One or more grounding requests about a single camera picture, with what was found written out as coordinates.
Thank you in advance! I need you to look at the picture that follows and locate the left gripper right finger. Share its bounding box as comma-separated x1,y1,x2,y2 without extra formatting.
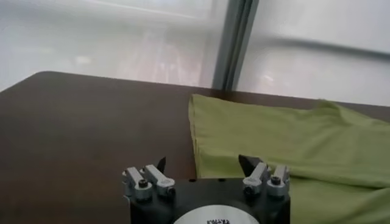
238,154,291,198

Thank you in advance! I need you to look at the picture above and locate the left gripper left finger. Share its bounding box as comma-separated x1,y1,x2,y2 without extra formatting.
122,155,177,202

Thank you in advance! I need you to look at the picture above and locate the lime green t-shirt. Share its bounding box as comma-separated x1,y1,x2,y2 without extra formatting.
188,93,390,224

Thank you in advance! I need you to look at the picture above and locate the dark vertical window mullion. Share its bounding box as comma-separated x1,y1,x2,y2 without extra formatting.
211,0,261,92

